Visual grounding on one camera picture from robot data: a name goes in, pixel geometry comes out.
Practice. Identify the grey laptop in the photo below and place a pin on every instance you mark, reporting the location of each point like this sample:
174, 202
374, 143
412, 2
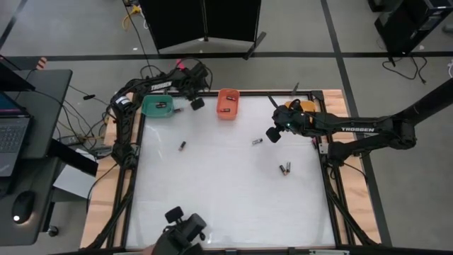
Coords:
14, 134

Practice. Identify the black caster wheel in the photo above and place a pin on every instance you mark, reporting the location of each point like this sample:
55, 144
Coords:
52, 231

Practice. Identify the black divider panel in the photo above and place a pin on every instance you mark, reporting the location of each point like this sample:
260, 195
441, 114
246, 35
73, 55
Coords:
233, 17
177, 21

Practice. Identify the black copper Duracell battery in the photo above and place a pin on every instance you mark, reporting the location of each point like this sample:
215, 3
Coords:
283, 170

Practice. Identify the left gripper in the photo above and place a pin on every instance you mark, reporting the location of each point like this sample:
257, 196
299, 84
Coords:
195, 79

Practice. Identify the orange black striped marker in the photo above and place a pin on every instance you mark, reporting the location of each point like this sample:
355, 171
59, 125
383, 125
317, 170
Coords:
41, 63

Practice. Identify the black monitor lid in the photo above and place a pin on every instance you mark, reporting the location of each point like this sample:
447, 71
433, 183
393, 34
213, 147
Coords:
14, 79

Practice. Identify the silver black-end battery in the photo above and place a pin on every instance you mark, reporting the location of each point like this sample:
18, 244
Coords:
257, 141

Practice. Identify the thick black upright pole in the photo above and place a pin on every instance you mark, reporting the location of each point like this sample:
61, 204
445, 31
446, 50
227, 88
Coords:
431, 102

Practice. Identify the black silver Energizer battery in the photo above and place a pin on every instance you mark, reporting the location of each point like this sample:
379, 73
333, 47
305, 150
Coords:
161, 105

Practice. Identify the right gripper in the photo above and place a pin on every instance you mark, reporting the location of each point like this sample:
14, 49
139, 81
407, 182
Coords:
282, 114

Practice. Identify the yellow plastic bin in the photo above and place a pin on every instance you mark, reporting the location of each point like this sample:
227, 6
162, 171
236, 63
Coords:
307, 105

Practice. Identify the light grey box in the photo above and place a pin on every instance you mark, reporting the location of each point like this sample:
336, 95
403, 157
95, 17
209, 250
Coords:
74, 182

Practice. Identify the black desk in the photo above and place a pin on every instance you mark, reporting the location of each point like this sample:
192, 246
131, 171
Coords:
53, 106

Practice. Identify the thin black angled bracket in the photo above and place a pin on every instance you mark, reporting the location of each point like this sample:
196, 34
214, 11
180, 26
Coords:
295, 88

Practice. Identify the silver battery MAX print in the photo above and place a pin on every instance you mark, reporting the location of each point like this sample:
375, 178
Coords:
288, 167

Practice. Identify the black copper-end battery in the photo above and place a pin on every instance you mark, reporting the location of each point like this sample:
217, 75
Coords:
182, 145

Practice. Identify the small white object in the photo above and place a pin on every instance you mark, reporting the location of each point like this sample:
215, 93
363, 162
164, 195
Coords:
450, 69

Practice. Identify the black desk crossbar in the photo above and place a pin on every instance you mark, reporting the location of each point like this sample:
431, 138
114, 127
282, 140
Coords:
67, 159

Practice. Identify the teal plastic bin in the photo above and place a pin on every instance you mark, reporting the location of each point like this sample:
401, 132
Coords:
150, 110

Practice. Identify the black computer mouse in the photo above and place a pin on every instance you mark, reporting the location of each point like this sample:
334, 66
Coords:
23, 205

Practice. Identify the black aluminium table frame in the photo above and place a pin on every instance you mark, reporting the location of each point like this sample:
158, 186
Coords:
255, 93

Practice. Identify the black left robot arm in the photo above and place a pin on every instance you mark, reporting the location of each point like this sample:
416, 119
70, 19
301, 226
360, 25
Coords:
161, 86

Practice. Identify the person's hand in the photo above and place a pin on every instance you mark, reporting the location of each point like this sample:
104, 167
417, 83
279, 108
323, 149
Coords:
148, 250

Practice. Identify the orange plastic bin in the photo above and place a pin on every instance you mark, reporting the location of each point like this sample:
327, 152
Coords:
228, 115

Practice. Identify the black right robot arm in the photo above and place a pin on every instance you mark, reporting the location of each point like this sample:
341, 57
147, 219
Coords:
357, 129

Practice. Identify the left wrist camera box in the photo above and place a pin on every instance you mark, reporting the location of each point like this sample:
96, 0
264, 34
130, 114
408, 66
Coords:
197, 103

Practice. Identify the black equipment cart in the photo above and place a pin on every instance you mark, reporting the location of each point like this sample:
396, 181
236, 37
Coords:
407, 25

